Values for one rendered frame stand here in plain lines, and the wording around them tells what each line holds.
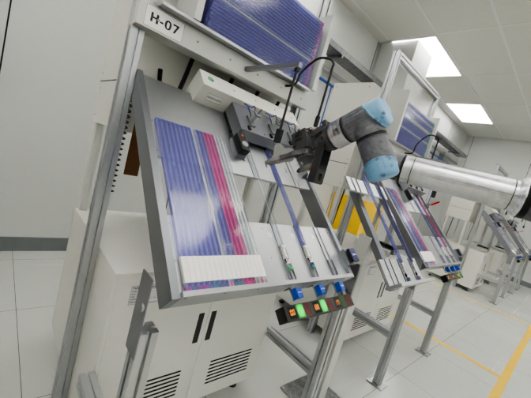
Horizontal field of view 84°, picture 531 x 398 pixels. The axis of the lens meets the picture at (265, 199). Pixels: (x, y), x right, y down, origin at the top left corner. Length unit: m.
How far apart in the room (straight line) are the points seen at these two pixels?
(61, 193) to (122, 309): 1.65
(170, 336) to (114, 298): 0.26
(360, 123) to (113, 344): 0.93
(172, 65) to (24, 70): 1.37
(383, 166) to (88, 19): 2.20
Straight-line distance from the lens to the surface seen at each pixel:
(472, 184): 0.87
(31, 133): 2.46
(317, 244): 1.07
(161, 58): 1.22
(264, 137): 1.11
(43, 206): 2.56
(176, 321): 1.12
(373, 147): 0.75
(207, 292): 0.67
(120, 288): 0.97
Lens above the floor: 1.03
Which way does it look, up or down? 7 degrees down
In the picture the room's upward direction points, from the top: 16 degrees clockwise
